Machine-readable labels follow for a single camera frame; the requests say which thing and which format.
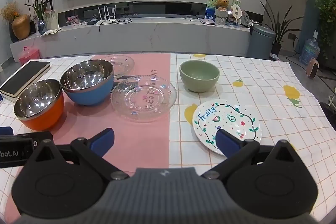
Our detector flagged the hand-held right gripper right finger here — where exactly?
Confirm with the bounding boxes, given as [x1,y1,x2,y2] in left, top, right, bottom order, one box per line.
[201,129,300,180]

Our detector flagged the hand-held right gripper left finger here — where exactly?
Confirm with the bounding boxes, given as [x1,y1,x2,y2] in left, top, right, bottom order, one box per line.
[31,128,129,180]

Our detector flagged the large flowered glass plate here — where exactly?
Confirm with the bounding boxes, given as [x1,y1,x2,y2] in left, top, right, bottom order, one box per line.
[110,74,177,123]

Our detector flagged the green ceramic bowl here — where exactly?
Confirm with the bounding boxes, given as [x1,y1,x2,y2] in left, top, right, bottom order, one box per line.
[180,60,220,93]

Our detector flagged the white fruit-print plate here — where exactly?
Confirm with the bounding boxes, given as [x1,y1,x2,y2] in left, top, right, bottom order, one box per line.
[192,99,262,156]

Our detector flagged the orange steel-lined bowl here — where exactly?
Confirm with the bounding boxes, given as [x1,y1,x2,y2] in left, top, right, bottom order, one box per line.
[14,79,65,131]

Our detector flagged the blue steel-lined bowl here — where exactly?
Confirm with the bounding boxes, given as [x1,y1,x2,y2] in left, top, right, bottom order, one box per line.
[60,59,115,106]

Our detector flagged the pink and lemon-print tablecloth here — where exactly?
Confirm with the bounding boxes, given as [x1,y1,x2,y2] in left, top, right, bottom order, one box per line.
[0,53,336,216]

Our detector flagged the black notebook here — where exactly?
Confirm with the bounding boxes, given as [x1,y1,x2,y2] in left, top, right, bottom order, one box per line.
[0,60,51,103]

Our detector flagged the pink plastic box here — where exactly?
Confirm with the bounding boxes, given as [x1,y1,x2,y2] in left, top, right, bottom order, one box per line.
[18,47,40,65]

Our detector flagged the small clear glass plate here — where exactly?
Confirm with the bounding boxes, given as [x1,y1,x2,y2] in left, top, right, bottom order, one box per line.
[104,54,135,77]

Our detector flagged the gold vase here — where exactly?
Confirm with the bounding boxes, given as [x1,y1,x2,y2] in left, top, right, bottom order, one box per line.
[11,14,31,41]

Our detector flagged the grey trash can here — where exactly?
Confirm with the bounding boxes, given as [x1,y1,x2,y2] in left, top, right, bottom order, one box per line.
[247,24,277,59]

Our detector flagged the blue glass vase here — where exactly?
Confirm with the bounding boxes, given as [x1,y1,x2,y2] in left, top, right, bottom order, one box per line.
[37,19,48,35]

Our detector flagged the small pink heater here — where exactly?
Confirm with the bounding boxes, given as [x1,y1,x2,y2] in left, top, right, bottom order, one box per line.
[306,58,319,79]

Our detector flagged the grey marble tv console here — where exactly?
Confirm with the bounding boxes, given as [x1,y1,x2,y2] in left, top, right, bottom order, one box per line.
[10,1,252,59]

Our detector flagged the white picture card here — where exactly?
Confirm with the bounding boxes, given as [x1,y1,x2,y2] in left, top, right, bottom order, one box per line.
[43,9,59,30]

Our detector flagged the dried yellow flowers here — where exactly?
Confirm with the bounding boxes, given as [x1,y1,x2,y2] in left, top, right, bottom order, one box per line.
[0,1,20,22]

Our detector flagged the blue water bottle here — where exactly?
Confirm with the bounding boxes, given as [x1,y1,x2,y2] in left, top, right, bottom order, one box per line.
[299,39,321,65]

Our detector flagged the long-leaf potted plant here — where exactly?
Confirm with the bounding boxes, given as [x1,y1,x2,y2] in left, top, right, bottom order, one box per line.
[260,1,302,55]

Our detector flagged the white router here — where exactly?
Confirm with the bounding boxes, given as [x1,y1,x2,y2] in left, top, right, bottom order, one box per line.
[98,6,118,22]

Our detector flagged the green leafy plant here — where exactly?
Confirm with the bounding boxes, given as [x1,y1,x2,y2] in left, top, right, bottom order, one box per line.
[25,0,54,21]

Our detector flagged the blue printed box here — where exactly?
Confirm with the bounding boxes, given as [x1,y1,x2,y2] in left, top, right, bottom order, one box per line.
[205,6,216,21]

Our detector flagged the white round fan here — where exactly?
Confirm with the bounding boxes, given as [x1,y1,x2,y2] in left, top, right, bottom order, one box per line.
[230,4,242,24]

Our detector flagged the brown teddy bear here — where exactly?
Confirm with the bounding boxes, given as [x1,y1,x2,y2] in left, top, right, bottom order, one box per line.
[214,0,229,11]

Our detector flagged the green picture board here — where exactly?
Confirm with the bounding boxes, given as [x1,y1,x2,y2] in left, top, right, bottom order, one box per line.
[205,0,241,20]

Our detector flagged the bushy green plant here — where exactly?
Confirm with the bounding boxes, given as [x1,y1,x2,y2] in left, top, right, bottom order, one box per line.
[314,0,336,59]

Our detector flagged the black router cable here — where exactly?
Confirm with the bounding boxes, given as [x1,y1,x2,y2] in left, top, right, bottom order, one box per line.
[98,13,132,30]

